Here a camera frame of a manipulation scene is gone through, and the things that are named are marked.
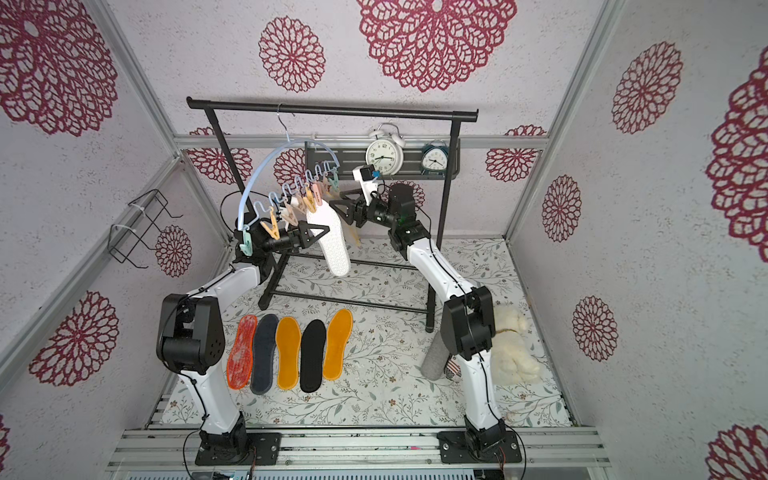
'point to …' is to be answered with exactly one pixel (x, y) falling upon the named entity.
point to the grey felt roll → (435, 358)
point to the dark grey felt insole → (265, 333)
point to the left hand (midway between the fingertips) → (329, 229)
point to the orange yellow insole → (288, 332)
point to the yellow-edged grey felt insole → (340, 330)
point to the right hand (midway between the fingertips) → (333, 195)
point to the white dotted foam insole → (312, 355)
